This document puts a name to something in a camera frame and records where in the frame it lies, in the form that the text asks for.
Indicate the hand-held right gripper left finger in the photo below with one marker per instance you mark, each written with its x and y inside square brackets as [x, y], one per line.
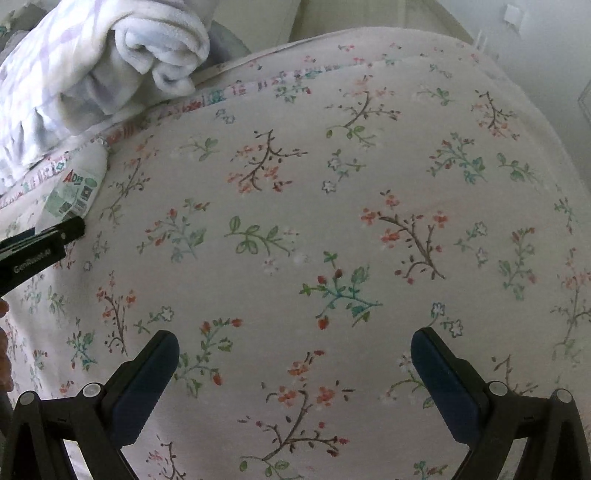
[143, 392]

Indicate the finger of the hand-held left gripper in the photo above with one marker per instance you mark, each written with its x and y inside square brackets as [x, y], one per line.
[69, 228]

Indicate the white wall socket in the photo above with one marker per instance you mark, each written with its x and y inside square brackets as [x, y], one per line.
[515, 15]

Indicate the floral bed sheet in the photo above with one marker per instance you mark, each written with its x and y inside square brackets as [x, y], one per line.
[323, 207]

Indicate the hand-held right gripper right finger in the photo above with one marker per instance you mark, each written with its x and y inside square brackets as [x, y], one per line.
[443, 383]

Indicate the checked duvet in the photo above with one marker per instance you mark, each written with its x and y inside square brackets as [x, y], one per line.
[69, 69]

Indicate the person's left hand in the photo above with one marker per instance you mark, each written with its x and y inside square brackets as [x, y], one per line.
[3, 355]

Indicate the small white bottle green label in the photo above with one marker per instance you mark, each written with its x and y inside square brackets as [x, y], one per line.
[76, 184]

